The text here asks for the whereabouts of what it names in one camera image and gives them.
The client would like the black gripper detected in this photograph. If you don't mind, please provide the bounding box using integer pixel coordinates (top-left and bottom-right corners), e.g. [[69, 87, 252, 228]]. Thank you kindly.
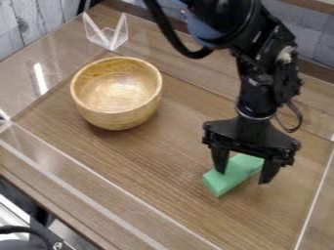
[[202, 115, 302, 185]]

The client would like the green rectangular block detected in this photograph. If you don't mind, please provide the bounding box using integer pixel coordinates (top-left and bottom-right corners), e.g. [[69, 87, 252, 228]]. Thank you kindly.
[[202, 153, 264, 197]]

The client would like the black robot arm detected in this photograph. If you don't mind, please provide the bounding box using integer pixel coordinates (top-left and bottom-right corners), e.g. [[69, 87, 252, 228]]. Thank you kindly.
[[181, 0, 304, 184]]

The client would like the wooden bowl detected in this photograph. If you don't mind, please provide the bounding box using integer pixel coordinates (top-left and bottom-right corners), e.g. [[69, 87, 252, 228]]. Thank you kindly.
[[71, 57, 164, 130]]

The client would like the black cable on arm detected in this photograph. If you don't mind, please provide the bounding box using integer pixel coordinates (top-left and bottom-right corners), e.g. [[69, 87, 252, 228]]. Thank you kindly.
[[142, 0, 217, 61]]

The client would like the clear acrylic corner bracket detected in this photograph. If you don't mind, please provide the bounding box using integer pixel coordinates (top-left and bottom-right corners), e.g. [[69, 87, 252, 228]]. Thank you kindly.
[[83, 12, 129, 51]]

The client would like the black stand with cable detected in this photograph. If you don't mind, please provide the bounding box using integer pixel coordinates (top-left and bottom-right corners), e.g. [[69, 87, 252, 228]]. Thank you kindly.
[[0, 218, 69, 250]]

